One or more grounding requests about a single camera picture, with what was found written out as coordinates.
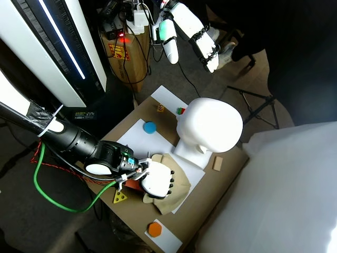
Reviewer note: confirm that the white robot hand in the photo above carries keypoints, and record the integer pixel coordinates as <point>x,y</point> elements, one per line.
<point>156,179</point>
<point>189,18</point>

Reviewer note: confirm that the beige baseball cap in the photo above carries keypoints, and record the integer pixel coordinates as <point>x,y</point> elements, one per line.
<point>180,184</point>

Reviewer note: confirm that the white mannequin head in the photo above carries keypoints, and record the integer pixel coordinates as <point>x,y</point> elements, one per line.
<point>210,126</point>

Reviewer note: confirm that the orange cube block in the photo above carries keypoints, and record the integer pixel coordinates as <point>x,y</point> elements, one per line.
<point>133,185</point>

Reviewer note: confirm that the large white paper sheet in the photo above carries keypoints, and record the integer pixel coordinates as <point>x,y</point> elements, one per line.
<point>160,143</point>

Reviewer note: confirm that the yellow triangle block with holes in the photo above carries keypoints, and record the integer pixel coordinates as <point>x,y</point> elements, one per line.
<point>119,197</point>

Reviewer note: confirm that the white power strip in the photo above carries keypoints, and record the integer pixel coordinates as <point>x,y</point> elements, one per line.
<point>139,18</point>

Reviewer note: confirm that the orange octagon block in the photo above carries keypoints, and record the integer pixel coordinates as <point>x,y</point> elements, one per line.
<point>154,229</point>

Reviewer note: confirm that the blue round disc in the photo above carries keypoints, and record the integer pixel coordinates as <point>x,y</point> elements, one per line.
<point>149,127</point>

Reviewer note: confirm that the small wooden block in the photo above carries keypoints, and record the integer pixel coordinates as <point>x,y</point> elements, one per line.
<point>217,163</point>

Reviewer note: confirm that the small white paper sheet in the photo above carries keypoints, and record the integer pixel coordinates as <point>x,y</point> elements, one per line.
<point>168,241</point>

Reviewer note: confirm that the small striped cone toy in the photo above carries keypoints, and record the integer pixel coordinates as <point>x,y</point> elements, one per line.
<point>160,108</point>

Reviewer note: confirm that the brown cardboard box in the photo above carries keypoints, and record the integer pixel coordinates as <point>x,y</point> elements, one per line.
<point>129,58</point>

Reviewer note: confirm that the red and green block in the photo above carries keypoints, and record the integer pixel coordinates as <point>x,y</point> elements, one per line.
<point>180,110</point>

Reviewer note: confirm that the black device with red light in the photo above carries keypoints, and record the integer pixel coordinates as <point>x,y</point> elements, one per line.
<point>113,33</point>

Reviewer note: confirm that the black power adapter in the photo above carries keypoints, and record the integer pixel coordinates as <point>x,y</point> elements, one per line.
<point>83,115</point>

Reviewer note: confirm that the black tripod stand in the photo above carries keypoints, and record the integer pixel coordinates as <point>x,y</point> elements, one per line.
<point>255,105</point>

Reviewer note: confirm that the white backdrop cloth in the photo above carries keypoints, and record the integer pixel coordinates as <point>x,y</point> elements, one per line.
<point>276,189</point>

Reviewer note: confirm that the white column with light strip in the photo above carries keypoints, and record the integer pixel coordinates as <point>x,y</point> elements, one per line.
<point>39,44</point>

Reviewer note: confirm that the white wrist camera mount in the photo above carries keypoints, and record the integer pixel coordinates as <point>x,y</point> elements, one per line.
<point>119,184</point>

